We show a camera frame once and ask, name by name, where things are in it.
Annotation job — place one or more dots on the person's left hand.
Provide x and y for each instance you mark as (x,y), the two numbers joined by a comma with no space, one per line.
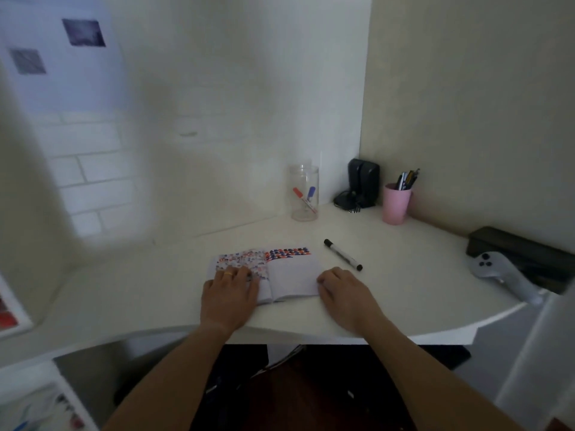
(227,305)

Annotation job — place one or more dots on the person's right hand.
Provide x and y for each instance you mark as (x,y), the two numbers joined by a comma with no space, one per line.
(350,305)

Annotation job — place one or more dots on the person's right fingers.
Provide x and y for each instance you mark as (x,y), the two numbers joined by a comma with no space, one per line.
(329,280)

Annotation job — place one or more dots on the person's left middle finger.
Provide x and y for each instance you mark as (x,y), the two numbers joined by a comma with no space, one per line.
(240,272)

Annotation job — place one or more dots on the person's left little finger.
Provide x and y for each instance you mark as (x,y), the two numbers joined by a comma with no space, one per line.
(218,276)

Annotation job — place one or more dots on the person's left thumb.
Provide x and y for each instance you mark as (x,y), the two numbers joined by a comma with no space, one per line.
(255,289)

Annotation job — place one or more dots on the patterned notebook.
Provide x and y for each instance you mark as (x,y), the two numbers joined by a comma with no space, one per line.
(292,276)

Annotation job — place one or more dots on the person's left forearm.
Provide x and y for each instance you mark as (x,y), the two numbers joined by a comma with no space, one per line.
(170,381)

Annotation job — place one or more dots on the person's right forearm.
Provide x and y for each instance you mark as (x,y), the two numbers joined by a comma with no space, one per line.
(422,381)

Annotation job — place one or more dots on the white marker with black cap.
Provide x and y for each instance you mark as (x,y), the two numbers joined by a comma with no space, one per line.
(343,254)

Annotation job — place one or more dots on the clear glass jar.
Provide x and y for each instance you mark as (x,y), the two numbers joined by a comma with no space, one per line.
(304,206)

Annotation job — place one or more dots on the blue capped marker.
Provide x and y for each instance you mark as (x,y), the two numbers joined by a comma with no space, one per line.
(310,194)

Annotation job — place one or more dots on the red capped marker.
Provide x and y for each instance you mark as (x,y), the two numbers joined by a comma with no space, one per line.
(301,196)

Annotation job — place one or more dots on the pink pen cup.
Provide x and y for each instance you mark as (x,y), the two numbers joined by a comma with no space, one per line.
(396,206)

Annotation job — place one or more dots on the black desktop speaker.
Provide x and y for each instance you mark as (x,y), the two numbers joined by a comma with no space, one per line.
(355,177)
(370,183)

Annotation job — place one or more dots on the bunch of pens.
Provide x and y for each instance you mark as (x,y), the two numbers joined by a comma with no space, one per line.
(406,179)

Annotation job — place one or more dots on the white handheld controller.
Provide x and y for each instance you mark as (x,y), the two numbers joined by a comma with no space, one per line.
(498,271)

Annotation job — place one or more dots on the long black box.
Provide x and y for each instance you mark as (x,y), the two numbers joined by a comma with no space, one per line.
(525,253)

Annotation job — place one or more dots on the white framed picture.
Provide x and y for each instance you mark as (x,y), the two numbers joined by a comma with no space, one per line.
(11,309)

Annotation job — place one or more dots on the white curtain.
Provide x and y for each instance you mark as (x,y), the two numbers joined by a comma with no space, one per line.
(541,368)

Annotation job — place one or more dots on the white wall poster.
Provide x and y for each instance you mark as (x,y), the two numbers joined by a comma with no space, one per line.
(67,80)

